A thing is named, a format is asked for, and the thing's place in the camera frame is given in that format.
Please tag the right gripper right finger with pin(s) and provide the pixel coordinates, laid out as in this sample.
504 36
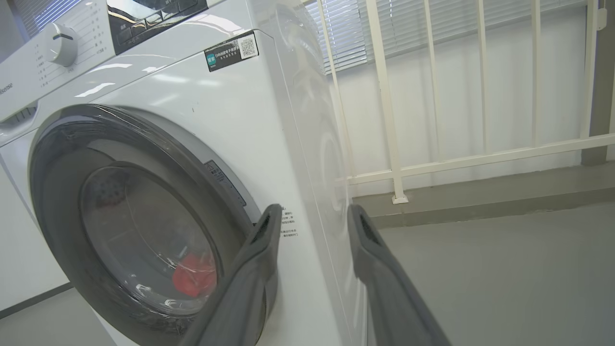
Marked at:
389 307

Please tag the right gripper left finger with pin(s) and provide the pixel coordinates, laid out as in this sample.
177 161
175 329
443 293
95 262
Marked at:
240 307

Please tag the red garment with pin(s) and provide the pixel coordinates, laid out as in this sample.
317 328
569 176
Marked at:
192 278

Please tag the dark round glass machine door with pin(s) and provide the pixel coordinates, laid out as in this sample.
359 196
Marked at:
62 216

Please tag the white front-load washing machine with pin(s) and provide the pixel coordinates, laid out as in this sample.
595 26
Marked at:
216 120

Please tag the grey warning sticker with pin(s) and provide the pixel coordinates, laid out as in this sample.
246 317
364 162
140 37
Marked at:
223 180

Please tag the cream metal railing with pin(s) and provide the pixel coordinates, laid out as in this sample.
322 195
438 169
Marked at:
384 96

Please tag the black QR code sticker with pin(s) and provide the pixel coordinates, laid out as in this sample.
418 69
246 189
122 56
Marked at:
230 52

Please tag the white window blinds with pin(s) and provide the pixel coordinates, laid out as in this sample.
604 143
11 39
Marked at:
346 33

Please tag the black display panel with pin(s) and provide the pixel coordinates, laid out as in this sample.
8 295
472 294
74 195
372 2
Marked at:
144 24

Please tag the white control knob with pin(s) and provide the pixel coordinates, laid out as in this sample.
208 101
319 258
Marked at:
60 44

